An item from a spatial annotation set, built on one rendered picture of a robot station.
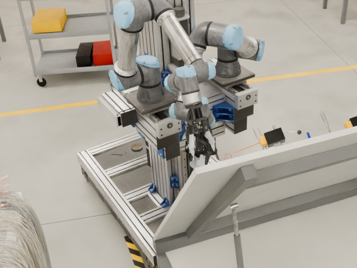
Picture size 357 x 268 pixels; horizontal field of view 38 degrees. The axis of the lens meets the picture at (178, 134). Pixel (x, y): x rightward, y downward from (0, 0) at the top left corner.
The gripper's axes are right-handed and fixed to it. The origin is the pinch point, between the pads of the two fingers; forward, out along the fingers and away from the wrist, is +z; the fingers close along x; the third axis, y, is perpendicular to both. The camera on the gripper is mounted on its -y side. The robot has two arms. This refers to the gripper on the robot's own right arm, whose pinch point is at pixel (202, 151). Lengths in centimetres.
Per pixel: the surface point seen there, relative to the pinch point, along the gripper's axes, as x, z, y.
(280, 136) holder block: 11, -8, 56
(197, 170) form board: -20, -8, 73
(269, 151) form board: 1, -7, 72
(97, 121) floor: -24, -6, -279
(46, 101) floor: -65, -35, -329
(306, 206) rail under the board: 49, 42, -22
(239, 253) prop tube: -7, 28, 47
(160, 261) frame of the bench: -26, 45, -16
